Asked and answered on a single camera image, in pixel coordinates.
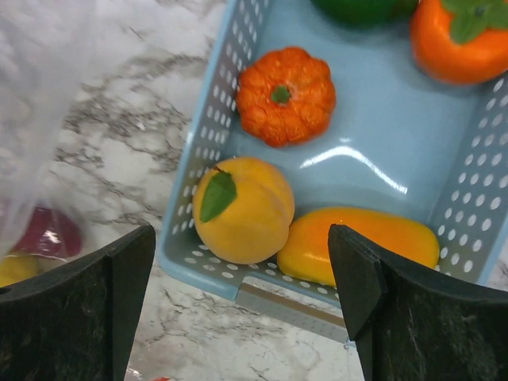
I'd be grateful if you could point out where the yellow orange mango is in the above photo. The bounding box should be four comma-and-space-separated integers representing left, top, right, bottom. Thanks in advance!
276, 206, 440, 287

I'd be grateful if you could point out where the blue perforated plastic basket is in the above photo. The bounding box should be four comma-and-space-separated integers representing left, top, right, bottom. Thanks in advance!
158, 1, 507, 342

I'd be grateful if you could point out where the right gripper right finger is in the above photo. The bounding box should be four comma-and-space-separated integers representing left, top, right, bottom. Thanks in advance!
328, 225, 507, 380

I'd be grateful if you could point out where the clear bag white zipper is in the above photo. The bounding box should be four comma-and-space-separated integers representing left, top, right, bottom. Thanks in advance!
0, 0, 223, 259

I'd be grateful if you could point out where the yellow orange fruit front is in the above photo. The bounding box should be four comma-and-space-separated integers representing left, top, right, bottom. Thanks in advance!
193, 156, 295, 264

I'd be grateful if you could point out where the red zipper clear bag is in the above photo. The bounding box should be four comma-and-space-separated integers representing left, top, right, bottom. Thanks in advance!
124, 365, 174, 381

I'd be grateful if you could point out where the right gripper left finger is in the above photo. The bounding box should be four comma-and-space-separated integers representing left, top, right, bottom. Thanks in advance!
1, 225, 156, 380

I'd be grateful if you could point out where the green avocado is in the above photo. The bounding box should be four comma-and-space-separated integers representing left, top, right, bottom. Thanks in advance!
312, 0, 419, 27

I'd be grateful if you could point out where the yellow pear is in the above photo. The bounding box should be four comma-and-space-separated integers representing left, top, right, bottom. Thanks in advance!
0, 256, 40, 287

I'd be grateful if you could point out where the orange persimmon with leaves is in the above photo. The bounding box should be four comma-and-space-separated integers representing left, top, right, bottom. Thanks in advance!
410, 0, 507, 85

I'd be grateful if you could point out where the orange tangerine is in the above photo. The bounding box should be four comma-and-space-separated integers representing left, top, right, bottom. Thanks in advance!
236, 46, 337, 148

